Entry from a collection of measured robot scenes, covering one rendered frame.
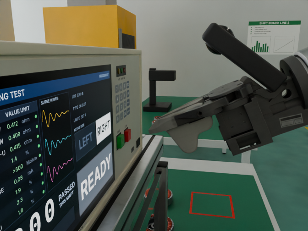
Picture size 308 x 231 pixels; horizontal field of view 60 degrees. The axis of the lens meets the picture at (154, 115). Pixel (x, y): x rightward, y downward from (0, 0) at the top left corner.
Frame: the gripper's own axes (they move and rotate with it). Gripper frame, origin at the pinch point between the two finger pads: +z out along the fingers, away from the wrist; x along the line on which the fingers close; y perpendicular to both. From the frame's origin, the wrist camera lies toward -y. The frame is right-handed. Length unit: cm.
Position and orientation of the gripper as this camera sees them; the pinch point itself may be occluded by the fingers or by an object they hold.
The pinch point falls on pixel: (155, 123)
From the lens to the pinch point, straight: 38.9
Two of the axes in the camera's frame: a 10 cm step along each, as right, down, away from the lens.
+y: 4.1, 9.0, 1.3
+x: 1.9, -2.2, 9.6
